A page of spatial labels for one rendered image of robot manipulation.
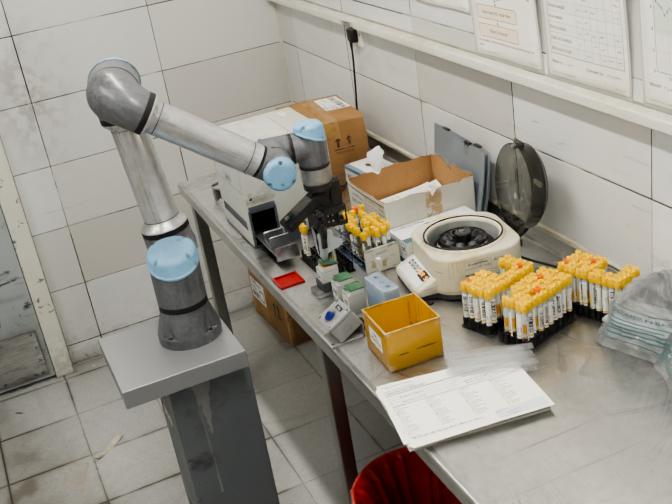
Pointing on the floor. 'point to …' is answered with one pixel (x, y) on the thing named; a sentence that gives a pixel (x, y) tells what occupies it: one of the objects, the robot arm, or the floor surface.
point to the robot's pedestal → (221, 441)
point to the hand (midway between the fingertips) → (321, 257)
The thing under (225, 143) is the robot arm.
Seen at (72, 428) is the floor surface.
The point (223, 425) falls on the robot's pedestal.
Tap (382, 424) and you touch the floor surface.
